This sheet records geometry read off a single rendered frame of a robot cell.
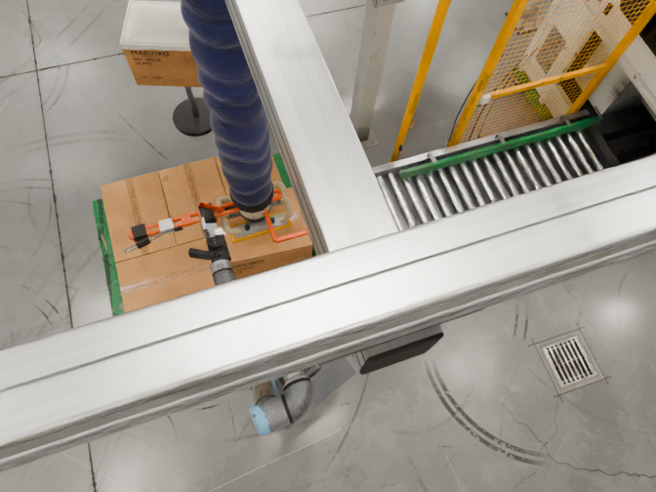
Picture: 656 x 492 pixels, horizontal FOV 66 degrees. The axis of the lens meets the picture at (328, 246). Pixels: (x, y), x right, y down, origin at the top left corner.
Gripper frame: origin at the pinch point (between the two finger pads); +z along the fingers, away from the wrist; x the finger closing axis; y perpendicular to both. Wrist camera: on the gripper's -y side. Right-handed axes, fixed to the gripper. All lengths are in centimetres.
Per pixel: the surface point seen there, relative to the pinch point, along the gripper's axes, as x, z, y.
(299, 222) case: -63, 18, 50
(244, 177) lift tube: 9.1, 12.7, 23.1
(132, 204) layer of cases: -103, 83, -47
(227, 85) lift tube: 69, 13, 23
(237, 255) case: -63, 8, 11
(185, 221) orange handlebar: -32.3, 21.7, -9.7
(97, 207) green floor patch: -158, 123, -83
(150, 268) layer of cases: -103, 34, -44
